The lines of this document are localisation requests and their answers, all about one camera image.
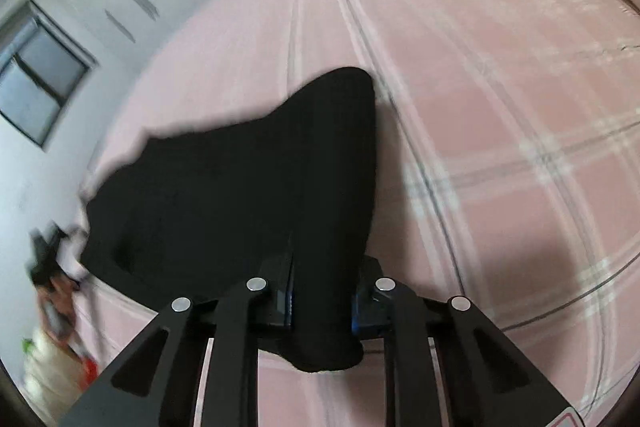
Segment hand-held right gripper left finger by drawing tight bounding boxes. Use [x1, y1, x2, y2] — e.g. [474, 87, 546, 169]
[59, 252, 296, 427]

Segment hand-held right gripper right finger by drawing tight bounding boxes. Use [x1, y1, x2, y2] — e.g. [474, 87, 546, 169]
[352, 257, 586, 427]

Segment black pants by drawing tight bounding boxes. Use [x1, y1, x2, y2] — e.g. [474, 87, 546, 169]
[80, 67, 378, 373]

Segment red gift box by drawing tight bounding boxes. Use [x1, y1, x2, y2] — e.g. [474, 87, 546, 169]
[80, 354, 100, 390]

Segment dark framed window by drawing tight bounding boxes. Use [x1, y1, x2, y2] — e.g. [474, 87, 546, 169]
[0, 0, 96, 150]

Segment pink plaid bed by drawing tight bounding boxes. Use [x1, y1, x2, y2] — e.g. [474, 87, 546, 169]
[52, 0, 640, 427]

